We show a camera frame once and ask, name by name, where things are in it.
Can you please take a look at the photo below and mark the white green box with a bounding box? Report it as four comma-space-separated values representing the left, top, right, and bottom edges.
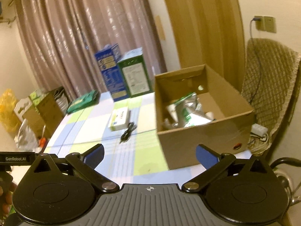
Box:
108, 107, 130, 131

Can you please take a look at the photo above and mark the black cable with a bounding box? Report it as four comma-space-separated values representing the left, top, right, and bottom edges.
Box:
119, 121, 138, 144

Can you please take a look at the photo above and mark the silver green foil bag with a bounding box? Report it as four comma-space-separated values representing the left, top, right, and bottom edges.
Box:
163, 92, 215, 129

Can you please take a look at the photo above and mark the red snack packet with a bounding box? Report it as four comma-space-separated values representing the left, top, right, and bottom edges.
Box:
233, 143, 242, 150

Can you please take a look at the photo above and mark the person's hand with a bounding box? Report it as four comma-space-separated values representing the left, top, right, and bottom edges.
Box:
1, 171, 17, 222

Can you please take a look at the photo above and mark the crumpled silver plastic bag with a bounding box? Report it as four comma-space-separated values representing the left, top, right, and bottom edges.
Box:
14, 119, 38, 152

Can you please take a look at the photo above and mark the yellow plastic bag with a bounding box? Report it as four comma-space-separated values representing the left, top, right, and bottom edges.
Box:
0, 89, 21, 133

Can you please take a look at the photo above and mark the white power strip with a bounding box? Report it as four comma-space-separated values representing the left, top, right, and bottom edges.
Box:
251, 124, 268, 138

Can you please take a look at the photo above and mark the checkered tablecloth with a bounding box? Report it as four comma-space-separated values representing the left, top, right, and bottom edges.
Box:
45, 92, 205, 185

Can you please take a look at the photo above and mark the brown cardboard boxes stack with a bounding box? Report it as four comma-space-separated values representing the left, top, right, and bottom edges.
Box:
14, 86, 69, 139

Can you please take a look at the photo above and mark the large brown cardboard box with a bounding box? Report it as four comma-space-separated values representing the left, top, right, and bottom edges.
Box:
155, 65, 254, 169

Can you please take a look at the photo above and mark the green wet wipes pack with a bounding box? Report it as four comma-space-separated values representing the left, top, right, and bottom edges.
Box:
66, 90, 100, 114

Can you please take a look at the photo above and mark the black chair armrest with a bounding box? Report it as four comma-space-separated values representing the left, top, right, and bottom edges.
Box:
269, 158, 301, 204

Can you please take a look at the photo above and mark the blue milk carton box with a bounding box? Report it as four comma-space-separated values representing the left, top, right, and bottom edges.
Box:
94, 43, 129, 102

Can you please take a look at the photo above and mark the quilted chair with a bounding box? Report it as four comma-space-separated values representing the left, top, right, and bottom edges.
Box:
241, 38, 300, 154

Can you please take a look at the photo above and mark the green milk carton box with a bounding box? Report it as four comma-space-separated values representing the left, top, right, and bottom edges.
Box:
117, 47, 153, 97

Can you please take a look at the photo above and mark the beige curtain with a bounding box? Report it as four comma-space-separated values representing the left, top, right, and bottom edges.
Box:
14, 0, 166, 99

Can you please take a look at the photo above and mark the wooden door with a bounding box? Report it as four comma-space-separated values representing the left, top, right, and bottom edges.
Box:
165, 0, 245, 91

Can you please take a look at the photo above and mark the wall socket with plug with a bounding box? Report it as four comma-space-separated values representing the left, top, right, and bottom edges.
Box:
253, 15, 265, 31

